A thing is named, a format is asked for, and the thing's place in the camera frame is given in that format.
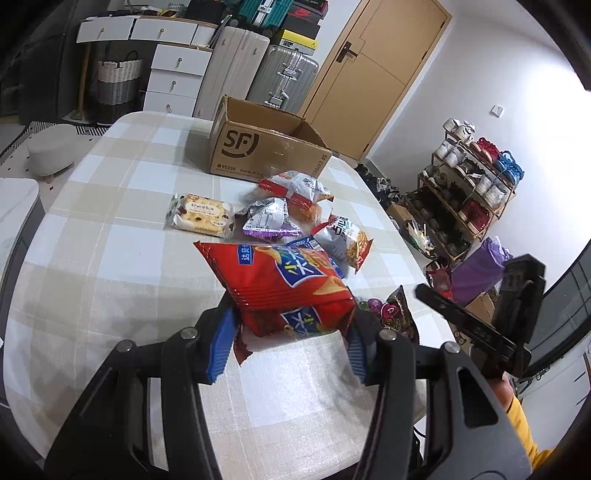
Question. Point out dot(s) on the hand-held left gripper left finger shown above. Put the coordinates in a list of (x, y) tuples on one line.
[(221, 346)]

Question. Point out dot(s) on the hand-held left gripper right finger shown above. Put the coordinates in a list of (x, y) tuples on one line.
[(358, 360)]

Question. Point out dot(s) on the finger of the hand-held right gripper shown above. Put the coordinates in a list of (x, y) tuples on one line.
[(461, 318)]

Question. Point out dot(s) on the red chip bag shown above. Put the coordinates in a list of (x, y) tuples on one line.
[(277, 286)]

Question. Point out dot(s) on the silver noodle snack packet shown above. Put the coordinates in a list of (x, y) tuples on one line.
[(344, 240)]

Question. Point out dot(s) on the purple snack packet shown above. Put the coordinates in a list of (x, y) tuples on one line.
[(268, 219)]

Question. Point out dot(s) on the white red snack packet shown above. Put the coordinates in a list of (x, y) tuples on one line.
[(295, 187)]

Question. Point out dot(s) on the brown cardboard box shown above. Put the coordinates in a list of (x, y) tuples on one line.
[(240, 147)]

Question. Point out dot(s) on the person's right forearm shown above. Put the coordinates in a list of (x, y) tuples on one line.
[(521, 424)]

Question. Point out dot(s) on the small floor cardboard box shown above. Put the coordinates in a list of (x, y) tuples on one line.
[(482, 307)]

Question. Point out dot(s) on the red plastic bag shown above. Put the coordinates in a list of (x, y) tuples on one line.
[(438, 281)]

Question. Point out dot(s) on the purple bag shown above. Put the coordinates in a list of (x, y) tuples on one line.
[(475, 272)]

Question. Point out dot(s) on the black glass cabinet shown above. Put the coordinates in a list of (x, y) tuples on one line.
[(563, 314)]

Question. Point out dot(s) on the dark grape candy packet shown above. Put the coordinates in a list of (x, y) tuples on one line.
[(397, 314)]

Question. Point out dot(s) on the wooden shoe rack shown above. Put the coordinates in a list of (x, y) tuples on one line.
[(461, 203)]

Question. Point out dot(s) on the clear biscuit packet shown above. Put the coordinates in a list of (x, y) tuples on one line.
[(198, 214)]

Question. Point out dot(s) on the pile of shoes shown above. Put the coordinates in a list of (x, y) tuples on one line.
[(383, 187)]

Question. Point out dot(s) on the wooden door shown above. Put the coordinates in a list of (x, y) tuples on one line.
[(378, 83)]

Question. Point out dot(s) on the white chair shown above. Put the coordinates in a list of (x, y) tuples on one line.
[(16, 207)]

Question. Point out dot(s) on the grey stool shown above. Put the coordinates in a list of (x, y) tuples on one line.
[(48, 147)]

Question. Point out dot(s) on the silver suitcase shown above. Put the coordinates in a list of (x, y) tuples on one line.
[(281, 74)]

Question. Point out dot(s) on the woven laundry basket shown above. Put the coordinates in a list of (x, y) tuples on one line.
[(115, 87)]

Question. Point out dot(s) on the beige suitcase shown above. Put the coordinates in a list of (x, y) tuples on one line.
[(231, 64)]

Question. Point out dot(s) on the white drawer cabinet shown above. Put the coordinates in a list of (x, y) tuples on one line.
[(178, 62)]

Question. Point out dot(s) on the stack of shoe boxes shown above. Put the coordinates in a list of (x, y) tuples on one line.
[(295, 18)]

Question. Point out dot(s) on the white light switch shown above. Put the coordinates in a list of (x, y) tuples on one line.
[(497, 111)]

